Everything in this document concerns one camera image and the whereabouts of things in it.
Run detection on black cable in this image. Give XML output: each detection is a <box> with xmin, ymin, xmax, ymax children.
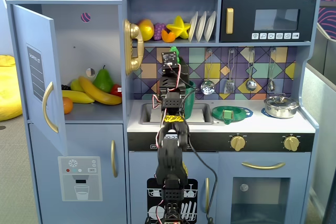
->
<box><xmin>181</xmin><ymin>87</ymin><xmax>218</xmax><ymax>224</ymax></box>

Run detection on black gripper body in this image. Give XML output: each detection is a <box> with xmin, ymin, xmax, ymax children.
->
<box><xmin>159</xmin><ymin>65</ymin><xmax>184</xmax><ymax>93</ymax></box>

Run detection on steel toy spatula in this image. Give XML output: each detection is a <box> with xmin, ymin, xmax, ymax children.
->
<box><xmin>224</xmin><ymin>48</ymin><xmax>236</xmax><ymax>94</ymax></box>

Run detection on purple toy grapes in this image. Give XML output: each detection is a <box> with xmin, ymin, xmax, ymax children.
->
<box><xmin>153</xmin><ymin>22</ymin><xmax>167</xmax><ymax>41</ymax></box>

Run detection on white toy plate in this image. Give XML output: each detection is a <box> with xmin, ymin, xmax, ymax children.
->
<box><xmin>196</xmin><ymin>10</ymin><xmax>207</xmax><ymax>43</ymax></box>
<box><xmin>188</xmin><ymin>11</ymin><xmax>199</xmax><ymax>43</ymax></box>
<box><xmin>204</xmin><ymin>10</ymin><xmax>217</xmax><ymax>42</ymax></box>

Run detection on yellow beanbag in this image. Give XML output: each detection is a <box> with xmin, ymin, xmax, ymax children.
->
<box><xmin>0</xmin><ymin>55</ymin><xmax>24</xmax><ymax>122</ymax></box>

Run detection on yellow toy star fruit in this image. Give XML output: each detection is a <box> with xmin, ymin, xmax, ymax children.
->
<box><xmin>165</xmin><ymin>15</ymin><xmax>192</xmax><ymax>40</ymax></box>

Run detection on grey toy sink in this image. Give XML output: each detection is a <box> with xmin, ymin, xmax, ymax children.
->
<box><xmin>139</xmin><ymin>103</ymin><xmax>214</xmax><ymax>125</ymax></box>

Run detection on gold cabinet door handle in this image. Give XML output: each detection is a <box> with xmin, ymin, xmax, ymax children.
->
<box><xmin>42</xmin><ymin>81</ymin><xmax>59</xmax><ymax>133</ymax></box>

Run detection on yellow toy lemon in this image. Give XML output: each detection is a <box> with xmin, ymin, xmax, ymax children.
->
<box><xmin>70</xmin><ymin>79</ymin><xmax>86</xmax><ymax>93</ymax></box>

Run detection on blue shopping list cabinet door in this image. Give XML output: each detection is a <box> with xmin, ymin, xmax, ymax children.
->
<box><xmin>12</xmin><ymin>4</ymin><xmax>68</xmax><ymax>155</ymax></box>

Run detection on gold toy telephone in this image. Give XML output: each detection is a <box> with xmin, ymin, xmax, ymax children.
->
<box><xmin>123</xmin><ymin>18</ymin><xmax>145</xmax><ymax>76</ymax></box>

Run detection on green cup recipient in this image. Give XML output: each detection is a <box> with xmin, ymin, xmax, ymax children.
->
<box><xmin>183</xmin><ymin>80</ymin><xmax>197</xmax><ymax>119</ymax></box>

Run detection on black toy microwave door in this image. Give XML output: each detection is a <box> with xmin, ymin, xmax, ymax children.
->
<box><xmin>219</xmin><ymin>0</ymin><xmax>317</xmax><ymax>42</ymax></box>

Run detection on small wrist camera board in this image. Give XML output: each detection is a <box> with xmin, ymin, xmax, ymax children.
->
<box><xmin>161</xmin><ymin>51</ymin><xmax>180</xmax><ymax>67</ymax></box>

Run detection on light green block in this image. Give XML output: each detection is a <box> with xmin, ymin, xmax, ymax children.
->
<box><xmin>222</xmin><ymin>109</ymin><xmax>234</xmax><ymax>125</ymax></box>

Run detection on small yellow toy banana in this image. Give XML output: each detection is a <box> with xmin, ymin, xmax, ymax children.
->
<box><xmin>61</xmin><ymin>90</ymin><xmax>95</xmax><ymax>104</ymax></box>

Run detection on yellow red toy mango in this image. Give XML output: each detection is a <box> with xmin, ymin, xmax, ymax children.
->
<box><xmin>138</xmin><ymin>18</ymin><xmax>155</xmax><ymax>42</ymax></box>

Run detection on steel toy ladle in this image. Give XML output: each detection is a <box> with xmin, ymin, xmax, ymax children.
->
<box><xmin>246</xmin><ymin>47</ymin><xmax>257</xmax><ymax>91</ymax></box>

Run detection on blue wooden toy kitchen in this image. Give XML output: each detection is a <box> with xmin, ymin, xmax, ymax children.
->
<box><xmin>6</xmin><ymin>0</ymin><xmax>321</xmax><ymax>224</ymax></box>

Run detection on gold dishwasher handle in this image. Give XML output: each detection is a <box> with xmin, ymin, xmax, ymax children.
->
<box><xmin>205</xmin><ymin>177</ymin><xmax>210</xmax><ymax>214</ymax></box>

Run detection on orange toy fruit slice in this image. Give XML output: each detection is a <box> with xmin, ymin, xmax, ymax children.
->
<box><xmin>161</xmin><ymin>28</ymin><xmax>176</xmax><ymax>43</ymax></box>

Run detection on steel toy skimmer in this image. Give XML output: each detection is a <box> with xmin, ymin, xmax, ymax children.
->
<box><xmin>201</xmin><ymin>48</ymin><xmax>216</xmax><ymax>95</ymax></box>

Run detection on gold microwave handle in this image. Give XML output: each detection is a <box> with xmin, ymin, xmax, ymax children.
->
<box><xmin>226</xmin><ymin>8</ymin><xmax>234</xmax><ymax>35</ymax></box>

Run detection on gold freezer door handle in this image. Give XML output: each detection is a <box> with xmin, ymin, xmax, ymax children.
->
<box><xmin>110</xmin><ymin>140</ymin><xmax>118</xmax><ymax>178</ymax></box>

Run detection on steel toy spoon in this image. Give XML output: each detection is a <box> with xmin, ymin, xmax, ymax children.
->
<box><xmin>267</xmin><ymin>47</ymin><xmax>277</xmax><ymax>91</ymax></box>

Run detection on gold oven handle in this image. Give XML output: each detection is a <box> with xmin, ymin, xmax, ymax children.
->
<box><xmin>241</xmin><ymin>161</ymin><xmax>286</xmax><ymax>170</ymax></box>

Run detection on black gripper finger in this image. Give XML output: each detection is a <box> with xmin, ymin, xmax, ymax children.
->
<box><xmin>180</xmin><ymin>61</ymin><xmax>190</xmax><ymax>87</ymax></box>

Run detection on gold stove knob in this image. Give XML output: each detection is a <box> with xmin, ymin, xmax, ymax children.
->
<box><xmin>283</xmin><ymin>135</ymin><xmax>299</xmax><ymax>152</ymax></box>
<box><xmin>230</xmin><ymin>134</ymin><xmax>246</xmax><ymax>152</ymax></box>

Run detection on green toy pear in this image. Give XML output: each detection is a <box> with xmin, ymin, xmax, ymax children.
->
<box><xmin>92</xmin><ymin>65</ymin><xmax>115</xmax><ymax>94</ymax></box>

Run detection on green ring dish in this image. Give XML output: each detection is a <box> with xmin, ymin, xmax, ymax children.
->
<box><xmin>212</xmin><ymin>105</ymin><xmax>247</xmax><ymax>123</ymax></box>

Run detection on large yellow toy banana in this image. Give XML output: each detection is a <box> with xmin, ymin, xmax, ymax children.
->
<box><xmin>78</xmin><ymin>76</ymin><xmax>123</xmax><ymax>105</ymax></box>

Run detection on red toy pepper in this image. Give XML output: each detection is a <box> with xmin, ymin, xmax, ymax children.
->
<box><xmin>110</xmin><ymin>84</ymin><xmax>123</xmax><ymax>98</ymax></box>

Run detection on steel toy pot with lid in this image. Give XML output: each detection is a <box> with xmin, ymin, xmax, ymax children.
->
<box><xmin>264</xmin><ymin>93</ymin><xmax>300</xmax><ymax>119</ymax></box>

